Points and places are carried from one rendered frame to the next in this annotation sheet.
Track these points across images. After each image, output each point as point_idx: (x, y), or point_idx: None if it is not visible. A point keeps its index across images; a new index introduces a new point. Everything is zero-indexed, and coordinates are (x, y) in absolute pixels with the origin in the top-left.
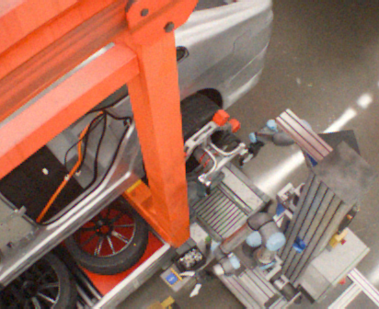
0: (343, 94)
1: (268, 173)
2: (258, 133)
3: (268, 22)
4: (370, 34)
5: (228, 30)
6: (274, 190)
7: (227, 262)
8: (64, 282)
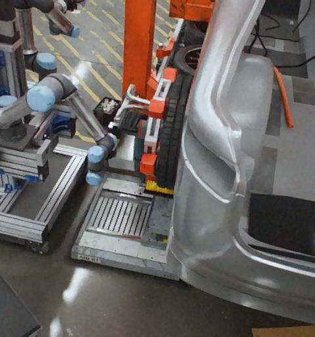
0: None
1: (93, 291)
2: (104, 129)
3: (183, 140)
4: None
5: (207, 39)
6: (72, 274)
7: (55, 4)
8: (190, 70)
